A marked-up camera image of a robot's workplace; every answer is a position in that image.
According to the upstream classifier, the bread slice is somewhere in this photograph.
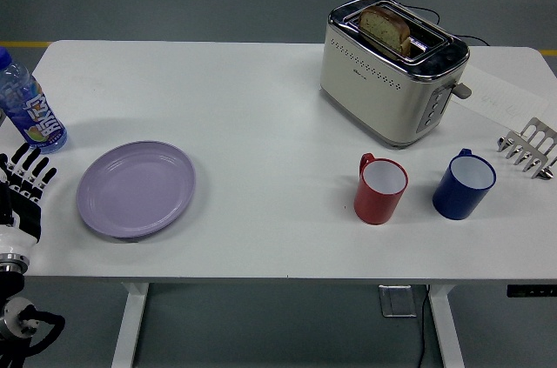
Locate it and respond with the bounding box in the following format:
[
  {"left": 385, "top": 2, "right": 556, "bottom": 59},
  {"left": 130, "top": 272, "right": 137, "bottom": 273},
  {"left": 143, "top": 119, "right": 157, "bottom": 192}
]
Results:
[{"left": 358, "top": 4, "right": 413, "bottom": 57}]

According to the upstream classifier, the cream and chrome toaster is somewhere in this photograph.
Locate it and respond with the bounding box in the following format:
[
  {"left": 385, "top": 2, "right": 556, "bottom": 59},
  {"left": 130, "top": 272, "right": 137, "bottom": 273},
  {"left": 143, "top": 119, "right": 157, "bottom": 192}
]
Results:
[{"left": 319, "top": 0, "right": 473, "bottom": 151}]

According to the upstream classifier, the blue mug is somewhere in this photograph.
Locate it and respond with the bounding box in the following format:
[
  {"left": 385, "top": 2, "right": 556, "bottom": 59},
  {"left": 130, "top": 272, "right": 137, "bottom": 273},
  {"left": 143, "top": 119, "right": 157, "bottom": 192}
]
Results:
[{"left": 432, "top": 148, "right": 498, "bottom": 221}]

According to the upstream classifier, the blue drink bottle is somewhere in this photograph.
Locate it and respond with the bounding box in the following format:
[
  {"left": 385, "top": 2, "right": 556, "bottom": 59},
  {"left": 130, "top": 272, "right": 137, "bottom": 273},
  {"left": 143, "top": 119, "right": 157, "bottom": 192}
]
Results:
[{"left": 0, "top": 46, "right": 69, "bottom": 155}]

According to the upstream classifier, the black cable under table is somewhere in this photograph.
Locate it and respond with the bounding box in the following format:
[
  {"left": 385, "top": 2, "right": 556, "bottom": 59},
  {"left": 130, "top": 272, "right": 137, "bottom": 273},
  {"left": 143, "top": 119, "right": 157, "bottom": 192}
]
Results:
[{"left": 415, "top": 284, "right": 432, "bottom": 368}]

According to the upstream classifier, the white table leg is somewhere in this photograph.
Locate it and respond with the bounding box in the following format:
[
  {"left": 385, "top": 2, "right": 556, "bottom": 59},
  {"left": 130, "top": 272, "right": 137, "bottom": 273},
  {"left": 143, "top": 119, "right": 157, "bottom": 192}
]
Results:
[
  {"left": 111, "top": 283, "right": 151, "bottom": 368},
  {"left": 426, "top": 284, "right": 466, "bottom": 368}
]

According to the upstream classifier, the red mug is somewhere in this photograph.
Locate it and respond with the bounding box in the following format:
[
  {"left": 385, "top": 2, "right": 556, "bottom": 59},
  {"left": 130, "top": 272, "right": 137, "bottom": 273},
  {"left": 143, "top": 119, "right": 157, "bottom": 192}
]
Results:
[{"left": 353, "top": 152, "right": 410, "bottom": 226}]

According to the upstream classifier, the silver metal rack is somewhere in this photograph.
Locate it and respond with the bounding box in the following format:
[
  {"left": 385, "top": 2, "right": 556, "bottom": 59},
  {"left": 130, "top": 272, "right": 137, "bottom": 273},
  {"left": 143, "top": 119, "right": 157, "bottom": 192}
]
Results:
[{"left": 496, "top": 117, "right": 557, "bottom": 180}]

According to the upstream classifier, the purple plate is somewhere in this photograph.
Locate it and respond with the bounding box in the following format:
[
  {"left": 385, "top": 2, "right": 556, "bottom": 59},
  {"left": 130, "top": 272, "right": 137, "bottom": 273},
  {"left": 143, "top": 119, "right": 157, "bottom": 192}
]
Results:
[{"left": 76, "top": 140, "right": 197, "bottom": 240}]

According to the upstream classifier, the metal floor socket plate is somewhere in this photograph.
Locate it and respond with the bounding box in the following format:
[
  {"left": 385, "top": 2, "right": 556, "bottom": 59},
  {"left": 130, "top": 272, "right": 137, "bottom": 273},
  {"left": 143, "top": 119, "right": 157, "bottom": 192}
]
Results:
[{"left": 378, "top": 284, "right": 418, "bottom": 318}]

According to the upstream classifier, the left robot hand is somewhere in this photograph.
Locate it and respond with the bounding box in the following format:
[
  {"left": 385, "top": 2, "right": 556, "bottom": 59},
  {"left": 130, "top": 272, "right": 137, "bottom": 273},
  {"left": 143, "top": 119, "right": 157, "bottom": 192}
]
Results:
[{"left": 0, "top": 144, "right": 59, "bottom": 258}]

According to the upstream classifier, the white paper sheet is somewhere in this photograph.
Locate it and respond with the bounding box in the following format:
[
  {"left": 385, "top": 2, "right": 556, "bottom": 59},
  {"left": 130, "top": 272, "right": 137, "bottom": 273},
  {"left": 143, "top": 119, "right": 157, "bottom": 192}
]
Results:
[{"left": 450, "top": 64, "right": 550, "bottom": 130}]

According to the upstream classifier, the black table control panel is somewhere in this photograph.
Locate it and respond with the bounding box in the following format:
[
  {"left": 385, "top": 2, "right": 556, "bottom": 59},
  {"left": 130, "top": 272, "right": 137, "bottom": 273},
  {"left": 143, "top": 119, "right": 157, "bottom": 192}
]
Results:
[{"left": 507, "top": 284, "right": 557, "bottom": 298}]

